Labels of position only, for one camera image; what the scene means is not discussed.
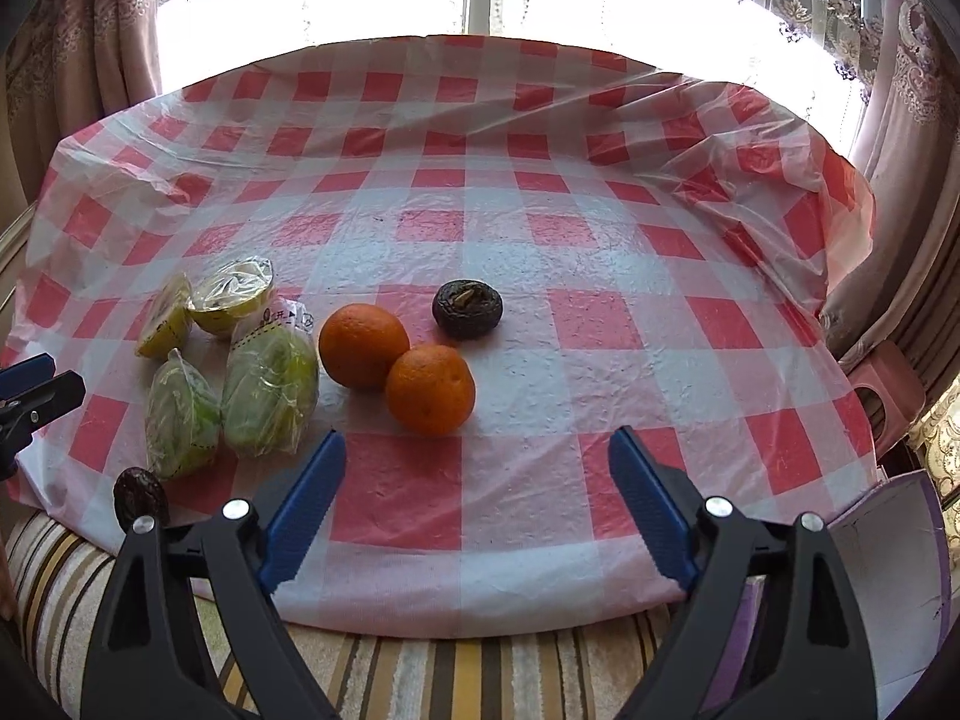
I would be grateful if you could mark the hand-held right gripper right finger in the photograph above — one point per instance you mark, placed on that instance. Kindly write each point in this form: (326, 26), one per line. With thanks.
(645, 499)

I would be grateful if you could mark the pink patterned curtain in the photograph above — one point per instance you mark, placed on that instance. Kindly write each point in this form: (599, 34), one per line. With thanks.
(75, 52)
(915, 127)

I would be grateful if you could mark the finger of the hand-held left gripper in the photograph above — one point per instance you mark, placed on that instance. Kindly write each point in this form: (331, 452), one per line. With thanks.
(30, 371)
(52, 394)

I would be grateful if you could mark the plastic-wrapped yellow-green fruit piece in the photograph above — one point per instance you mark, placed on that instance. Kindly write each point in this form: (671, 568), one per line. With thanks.
(163, 317)
(231, 296)

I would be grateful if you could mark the dark round dried fruit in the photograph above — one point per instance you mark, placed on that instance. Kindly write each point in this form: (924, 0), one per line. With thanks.
(139, 501)
(469, 309)

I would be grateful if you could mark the white and purple cardboard box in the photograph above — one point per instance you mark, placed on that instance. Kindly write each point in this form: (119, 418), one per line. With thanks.
(885, 577)

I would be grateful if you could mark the gold patterned cloth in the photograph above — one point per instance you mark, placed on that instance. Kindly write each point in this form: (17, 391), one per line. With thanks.
(937, 442)

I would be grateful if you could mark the orange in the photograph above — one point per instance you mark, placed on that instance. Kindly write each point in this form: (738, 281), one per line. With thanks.
(364, 346)
(430, 390)

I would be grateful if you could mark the striped sofa cover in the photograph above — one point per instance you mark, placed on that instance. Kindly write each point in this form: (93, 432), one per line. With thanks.
(450, 675)

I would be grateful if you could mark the pink plastic stool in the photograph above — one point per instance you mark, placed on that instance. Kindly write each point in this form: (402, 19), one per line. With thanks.
(896, 390)

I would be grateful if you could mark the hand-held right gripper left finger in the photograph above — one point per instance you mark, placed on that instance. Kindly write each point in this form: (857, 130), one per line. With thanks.
(311, 491)

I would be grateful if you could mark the plastic-wrapped green fruit piece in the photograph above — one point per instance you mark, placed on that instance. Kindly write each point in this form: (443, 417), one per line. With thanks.
(182, 416)

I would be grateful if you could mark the red and white checked tablecloth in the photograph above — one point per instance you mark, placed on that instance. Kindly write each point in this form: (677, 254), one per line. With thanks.
(480, 240)

